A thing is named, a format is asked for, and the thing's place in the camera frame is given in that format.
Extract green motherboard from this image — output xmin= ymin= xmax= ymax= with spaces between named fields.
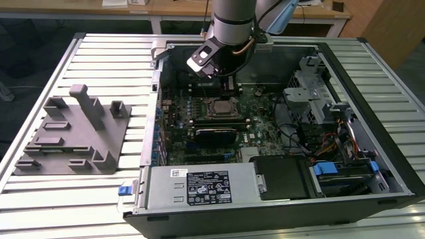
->
xmin=158 ymin=86 xmax=299 ymax=166

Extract silver drive cage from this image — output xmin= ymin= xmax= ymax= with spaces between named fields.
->
xmin=279 ymin=56 xmax=354 ymax=126

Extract black open PC case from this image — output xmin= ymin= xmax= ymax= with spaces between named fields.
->
xmin=122 ymin=39 xmax=425 ymax=239

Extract hard disk in blue carrier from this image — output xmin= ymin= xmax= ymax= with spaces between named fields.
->
xmin=310 ymin=160 xmax=379 ymax=197

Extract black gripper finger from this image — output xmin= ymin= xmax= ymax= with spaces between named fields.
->
xmin=220 ymin=74 xmax=241 ymax=97

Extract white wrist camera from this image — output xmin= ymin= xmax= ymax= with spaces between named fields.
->
xmin=185 ymin=38 xmax=222 ymax=79

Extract black graphics card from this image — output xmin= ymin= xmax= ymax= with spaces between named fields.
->
xmin=194 ymin=128 xmax=238 ymax=146

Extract CPU socket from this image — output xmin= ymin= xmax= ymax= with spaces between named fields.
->
xmin=206 ymin=98 xmax=240 ymax=118

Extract black RAM slots row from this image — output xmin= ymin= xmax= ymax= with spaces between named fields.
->
xmin=188 ymin=83 xmax=242 ymax=98
xmin=192 ymin=119 xmax=249 ymax=131

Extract wooden cabinet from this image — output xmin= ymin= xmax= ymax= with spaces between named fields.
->
xmin=339 ymin=0 xmax=425 ymax=70

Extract silver CPU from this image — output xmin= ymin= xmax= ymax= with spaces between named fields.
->
xmin=212 ymin=101 xmax=232 ymax=115

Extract silver power supply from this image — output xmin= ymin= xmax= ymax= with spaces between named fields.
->
xmin=132 ymin=164 xmax=266 ymax=215

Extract grey chair base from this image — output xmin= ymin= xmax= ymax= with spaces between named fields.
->
xmin=0 ymin=82 xmax=14 ymax=102

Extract white finned heatsink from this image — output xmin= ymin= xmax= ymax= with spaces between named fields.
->
xmin=240 ymin=146 xmax=258 ymax=162

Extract grey case hinge latch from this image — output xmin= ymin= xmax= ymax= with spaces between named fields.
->
xmin=149 ymin=41 xmax=166 ymax=68

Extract orange yellow wire bundle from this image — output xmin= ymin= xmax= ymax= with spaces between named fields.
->
xmin=311 ymin=143 xmax=337 ymax=159

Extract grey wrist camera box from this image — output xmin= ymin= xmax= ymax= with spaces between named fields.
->
xmin=252 ymin=32 xmax=274 ymax=52

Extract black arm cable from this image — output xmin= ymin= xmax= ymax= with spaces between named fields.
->
xmin=220 ymin=0 xmax=289 ymax=77

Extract grey parts rack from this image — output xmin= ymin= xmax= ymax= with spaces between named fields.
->
xmin=12 ymin=84 xmax=133 ymax=176

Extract black expansion slot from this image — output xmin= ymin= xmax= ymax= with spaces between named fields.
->
xmin=185 ymin=154 xmax=224 ymax=164

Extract red wire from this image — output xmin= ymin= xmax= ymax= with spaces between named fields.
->
xmin=321 ymin=133 xmax=361 ymax=160

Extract wooden desk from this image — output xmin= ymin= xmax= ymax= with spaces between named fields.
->
xmin=0 ymin=0 xmax=353 ymax=38

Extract black wire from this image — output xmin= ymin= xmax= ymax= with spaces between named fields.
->
xmin=277 ymin=123 xmax=306 ymax=155

